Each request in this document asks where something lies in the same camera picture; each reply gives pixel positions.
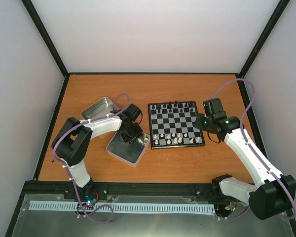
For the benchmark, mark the light blue cable duct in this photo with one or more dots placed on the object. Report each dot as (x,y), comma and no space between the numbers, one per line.
(128,208)

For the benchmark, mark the pink tin box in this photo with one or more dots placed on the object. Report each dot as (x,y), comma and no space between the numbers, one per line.
(128,153)

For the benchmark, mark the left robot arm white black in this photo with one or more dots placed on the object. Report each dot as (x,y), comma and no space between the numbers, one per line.
(71,143)

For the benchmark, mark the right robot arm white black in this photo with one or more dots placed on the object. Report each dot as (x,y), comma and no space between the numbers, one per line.
(272,192)

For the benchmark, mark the black frame rail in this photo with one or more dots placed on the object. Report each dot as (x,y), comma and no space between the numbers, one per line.
(198,191)

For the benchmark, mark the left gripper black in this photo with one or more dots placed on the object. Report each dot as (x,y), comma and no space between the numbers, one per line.
(128,139)

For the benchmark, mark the gold tin lid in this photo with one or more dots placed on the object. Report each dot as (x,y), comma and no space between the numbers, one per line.
(99,109)

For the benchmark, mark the small circuit board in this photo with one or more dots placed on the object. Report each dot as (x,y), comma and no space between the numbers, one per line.
(91,201)

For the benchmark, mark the black white chess board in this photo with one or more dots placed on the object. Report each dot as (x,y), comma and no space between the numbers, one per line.
(180,121)

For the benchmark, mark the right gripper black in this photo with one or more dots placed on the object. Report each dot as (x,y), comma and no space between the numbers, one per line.
(199,123)

